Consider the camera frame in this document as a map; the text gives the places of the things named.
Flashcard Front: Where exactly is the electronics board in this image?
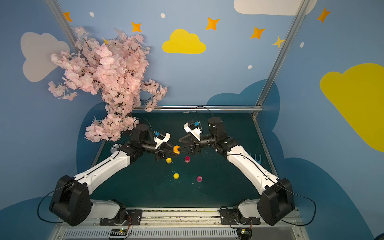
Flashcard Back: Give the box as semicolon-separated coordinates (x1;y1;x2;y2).
236;228;253;240
108;228;129;240

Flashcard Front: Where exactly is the left aluminium frame post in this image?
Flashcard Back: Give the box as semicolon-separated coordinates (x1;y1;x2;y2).
45;0;78;51

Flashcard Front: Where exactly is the aluminium frame post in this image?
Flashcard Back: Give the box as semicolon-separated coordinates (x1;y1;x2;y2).
45;0;78;51
252;0;311;120

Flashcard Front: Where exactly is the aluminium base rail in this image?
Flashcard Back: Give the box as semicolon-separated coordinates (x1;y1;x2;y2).
49;208;309;240

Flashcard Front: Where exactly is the pink cherry blossom tree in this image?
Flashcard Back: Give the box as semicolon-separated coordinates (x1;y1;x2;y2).
48;27;168;143

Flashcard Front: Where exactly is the right aluminium frame post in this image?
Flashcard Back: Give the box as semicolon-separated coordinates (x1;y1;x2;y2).
252;0;311;120

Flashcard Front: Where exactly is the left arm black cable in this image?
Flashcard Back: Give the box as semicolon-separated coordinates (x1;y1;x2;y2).
36;117;154;224

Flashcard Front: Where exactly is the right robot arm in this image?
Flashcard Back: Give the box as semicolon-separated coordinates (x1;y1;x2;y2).
179;117;296;226

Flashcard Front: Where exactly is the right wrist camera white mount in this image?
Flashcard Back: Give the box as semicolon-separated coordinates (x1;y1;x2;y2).
184;120;202;141

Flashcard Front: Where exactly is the blue garden fork wooden handle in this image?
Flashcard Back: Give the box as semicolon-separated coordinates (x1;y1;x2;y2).
254;154;262;164

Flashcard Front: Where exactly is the left electronics board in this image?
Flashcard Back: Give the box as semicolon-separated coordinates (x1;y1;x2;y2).
108;228;129;240

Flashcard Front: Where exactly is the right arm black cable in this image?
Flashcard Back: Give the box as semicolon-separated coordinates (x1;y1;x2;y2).
195;105;317;227

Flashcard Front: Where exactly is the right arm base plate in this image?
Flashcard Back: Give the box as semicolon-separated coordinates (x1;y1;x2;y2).
219;208;261;226

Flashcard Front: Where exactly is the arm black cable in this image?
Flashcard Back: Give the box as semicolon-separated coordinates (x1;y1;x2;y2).
36;117;154;224
195;105;317;227

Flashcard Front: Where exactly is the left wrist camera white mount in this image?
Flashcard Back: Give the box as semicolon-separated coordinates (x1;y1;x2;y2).
154;131;171;149

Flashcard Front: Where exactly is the right electronics board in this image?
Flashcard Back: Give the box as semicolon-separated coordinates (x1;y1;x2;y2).
236;228;253;240

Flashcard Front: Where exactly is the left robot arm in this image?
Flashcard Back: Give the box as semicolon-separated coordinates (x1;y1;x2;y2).
49;124;180;227

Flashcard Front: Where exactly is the silver metal can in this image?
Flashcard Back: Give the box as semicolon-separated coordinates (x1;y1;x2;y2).
110;143;122;154

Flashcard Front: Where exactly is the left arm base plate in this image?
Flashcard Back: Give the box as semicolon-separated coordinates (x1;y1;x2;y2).
100;209;143;226

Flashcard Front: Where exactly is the horizontal aluminium frame bar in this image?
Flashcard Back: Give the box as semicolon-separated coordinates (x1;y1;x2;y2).
152;106;263;112

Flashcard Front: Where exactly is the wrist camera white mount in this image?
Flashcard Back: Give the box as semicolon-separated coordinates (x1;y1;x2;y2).
184;120;202;141
154;131;171;149

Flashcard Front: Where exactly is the orange paint jar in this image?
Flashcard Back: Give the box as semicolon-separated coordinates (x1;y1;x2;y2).
173;146;181;155

